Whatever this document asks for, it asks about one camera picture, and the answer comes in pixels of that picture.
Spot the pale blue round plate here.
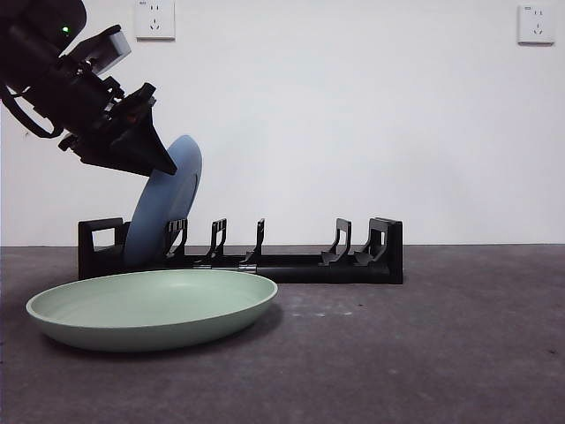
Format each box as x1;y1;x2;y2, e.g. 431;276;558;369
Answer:
123;134;204;269

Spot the pale green round plate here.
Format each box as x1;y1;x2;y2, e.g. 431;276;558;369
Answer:
25;269;279;353

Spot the black plastic plate rack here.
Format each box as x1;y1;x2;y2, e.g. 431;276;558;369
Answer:
78;216;404;284

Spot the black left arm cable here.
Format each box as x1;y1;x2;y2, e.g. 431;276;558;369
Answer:
0;86;64;139

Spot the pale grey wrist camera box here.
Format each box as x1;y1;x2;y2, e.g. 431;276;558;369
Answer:
86;25;132;77

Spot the white wall socket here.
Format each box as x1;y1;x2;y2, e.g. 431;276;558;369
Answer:
517;4;556;46
134;0;176;42

